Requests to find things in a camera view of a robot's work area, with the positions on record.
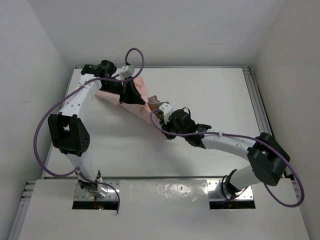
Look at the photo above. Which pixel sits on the right aluminium rail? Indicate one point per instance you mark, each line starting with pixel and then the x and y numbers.
pixel 262 122

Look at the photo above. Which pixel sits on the grey pillow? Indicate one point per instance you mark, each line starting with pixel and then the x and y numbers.
pixel 154 103

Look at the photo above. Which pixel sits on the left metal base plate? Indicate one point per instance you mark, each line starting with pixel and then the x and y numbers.
pixel 105 194

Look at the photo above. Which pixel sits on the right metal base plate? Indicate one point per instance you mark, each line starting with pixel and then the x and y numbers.
pixel 219 192

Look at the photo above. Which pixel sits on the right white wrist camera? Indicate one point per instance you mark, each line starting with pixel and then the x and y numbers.
pixel 166 109

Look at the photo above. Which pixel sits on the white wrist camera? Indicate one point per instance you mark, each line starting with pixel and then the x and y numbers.
pixel 126 71
pixel 166 109

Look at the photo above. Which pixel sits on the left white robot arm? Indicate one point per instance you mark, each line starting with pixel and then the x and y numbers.
pixel 67 130

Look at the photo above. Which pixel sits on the metal base plate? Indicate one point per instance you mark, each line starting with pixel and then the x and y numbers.
pixel 105 194
pixel 219 192

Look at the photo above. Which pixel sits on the white front cover panel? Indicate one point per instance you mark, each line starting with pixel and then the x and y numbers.
pixel 156 210

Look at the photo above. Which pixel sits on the left aluminium rail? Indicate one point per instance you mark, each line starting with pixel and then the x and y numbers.
pixel 22 210

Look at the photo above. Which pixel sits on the pink cartoon pillowcase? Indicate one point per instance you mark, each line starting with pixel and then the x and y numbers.
pixel 138 110

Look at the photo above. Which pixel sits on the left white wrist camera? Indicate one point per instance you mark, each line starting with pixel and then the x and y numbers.
pixel 126 71

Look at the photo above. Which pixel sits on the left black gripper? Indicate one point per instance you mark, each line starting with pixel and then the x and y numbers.
pixel 128 94

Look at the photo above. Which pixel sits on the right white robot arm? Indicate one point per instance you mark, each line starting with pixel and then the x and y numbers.
pixel 237 178

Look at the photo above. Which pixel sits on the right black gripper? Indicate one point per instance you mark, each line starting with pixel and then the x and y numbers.
pixel 163 118

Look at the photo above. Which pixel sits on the aluminium rail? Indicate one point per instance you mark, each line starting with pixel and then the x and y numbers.
pixel 262 122
pixel 22 210

